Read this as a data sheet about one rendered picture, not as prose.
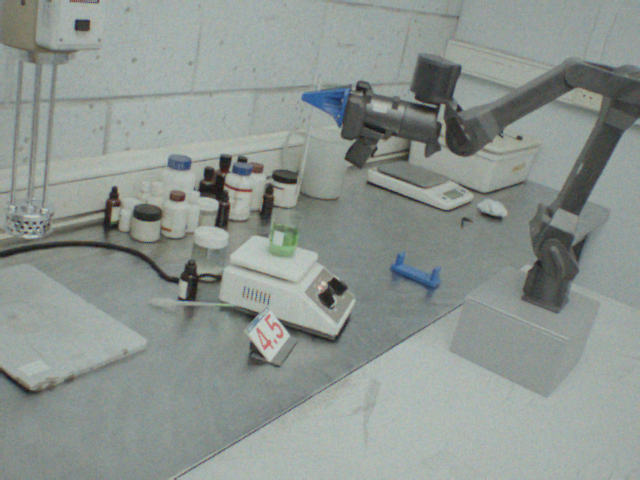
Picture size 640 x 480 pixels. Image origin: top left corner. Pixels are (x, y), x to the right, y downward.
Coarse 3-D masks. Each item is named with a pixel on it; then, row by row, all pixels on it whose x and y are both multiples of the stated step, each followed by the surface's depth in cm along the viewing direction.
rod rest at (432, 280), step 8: (400, 256) 148; (392, 264) 149; (400, 264) 150; (400, 272) 148; (408, 272) 147; (416, 272) 148; (424, 272) 148; (432, 272) 144; (416, 280) 146; (424, 280) 145; (432, 280) 145; (440, 280) 146
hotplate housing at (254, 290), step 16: (224, 272) 118; (240, 272) 118; (256, 272) 118; (224, 288) 119; (240, 288) 118; (256, 288) 117; (272, 288) 116; (288, 288) 116; (304, 288) 117; (240, 304) 119; (256, 304) 118; (272, 304) 117; (288, 304) 116; (304, 304) 116; (352, 304) 125; (288, 320) 117; (304, 320) 117; (320, 320) 116
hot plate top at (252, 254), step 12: (252, 240) 126; (264, 240) 127; (240, 252) 120; (252, 252) 121; (264, 252) 122; (300, 252) 125; (312, 252) 126; (240, 264) 117; (252, 264) 117; (264, 264) 117; (276, 264) 118; (288, 264) 119; (300, 264) 120; (312, 264) 122; (288, 276) 116; (300, 276) 116
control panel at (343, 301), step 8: (320, 272) 124; (328, 272) 126; (320, 280) 122; (328, 280) 124; (312, 288) 119; (312, 296) 117; (336, 296) 122; (344, 296) 124; (352, 296) 126; (320, 304) 117; (336, 304) 120; (344, 304) 122; (328, 312) 117; (336, 312) 118; (344, 312) 120; (336, 320) 117
